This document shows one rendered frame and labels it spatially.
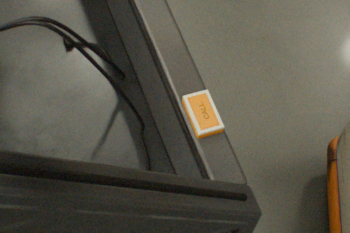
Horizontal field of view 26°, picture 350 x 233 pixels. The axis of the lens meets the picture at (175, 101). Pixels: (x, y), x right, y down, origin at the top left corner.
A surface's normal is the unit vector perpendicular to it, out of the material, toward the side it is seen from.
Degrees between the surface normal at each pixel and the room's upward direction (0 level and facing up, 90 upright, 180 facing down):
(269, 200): 0
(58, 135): 0
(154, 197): 43
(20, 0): 0
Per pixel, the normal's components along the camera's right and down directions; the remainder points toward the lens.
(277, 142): 0.11, -0.51
